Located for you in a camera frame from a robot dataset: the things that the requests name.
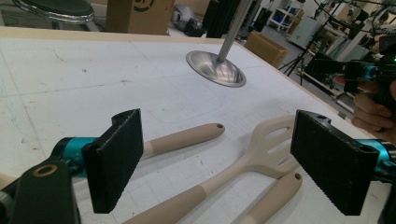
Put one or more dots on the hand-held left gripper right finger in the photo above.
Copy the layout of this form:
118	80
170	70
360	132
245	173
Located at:
336	161

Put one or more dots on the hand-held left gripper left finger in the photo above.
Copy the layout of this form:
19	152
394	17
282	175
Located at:
112	161

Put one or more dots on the beige kitchen utensil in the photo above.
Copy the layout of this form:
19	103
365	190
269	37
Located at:
274	199

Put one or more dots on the beige silicone spoon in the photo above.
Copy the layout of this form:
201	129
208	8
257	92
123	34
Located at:
186	137

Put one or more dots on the steel utensil stand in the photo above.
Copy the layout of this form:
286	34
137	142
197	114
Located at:
218	70

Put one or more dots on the beige slotted spatula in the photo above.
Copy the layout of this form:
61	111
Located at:
224	177

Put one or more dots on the black tripod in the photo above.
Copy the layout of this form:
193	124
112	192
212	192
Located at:
300	59

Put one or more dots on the white cabinet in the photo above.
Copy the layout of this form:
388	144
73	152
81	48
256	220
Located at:
303	31

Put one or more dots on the small open cardboard box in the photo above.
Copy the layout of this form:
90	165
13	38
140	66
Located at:
264	48

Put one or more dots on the shelf with blue bins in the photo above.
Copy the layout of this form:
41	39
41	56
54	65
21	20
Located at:
285	15

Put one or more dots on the white grid mat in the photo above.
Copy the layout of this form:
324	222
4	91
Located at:
77	77

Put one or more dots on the large cardboard box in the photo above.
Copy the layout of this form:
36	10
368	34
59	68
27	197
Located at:
140	20

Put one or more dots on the grey rounded casing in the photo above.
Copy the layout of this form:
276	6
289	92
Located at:
182	14

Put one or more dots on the black chrome stool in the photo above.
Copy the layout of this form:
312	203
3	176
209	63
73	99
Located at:
59	6

